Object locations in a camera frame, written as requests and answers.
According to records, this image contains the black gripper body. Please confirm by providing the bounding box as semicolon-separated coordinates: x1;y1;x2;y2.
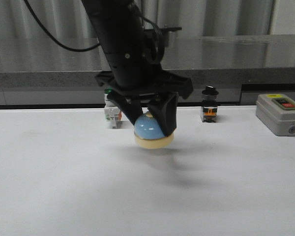
95;64;193;104

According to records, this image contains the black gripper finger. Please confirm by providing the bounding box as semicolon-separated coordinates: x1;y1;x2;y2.
107;90;143;124
147;93;177;136

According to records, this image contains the blue and cream call bell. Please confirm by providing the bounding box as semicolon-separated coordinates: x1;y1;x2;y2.
134;111;174;149

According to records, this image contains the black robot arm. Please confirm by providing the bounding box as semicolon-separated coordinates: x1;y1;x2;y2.
82;0;193;136

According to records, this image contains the grey curtain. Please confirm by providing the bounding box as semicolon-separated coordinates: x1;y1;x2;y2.
0;0;295;39

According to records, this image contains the green pushbutton switch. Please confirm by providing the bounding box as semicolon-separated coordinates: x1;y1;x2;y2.
104;88;122;129

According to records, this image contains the black selector switch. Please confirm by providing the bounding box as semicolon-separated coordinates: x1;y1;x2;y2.
201;86;219;122

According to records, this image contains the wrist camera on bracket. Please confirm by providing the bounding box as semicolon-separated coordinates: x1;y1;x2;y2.
144;25;182;48

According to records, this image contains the black cable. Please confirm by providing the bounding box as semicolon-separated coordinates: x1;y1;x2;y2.
23;0;101;52

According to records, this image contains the grey on-off switch box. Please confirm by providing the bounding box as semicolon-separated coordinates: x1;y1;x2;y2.
256;93;295;136

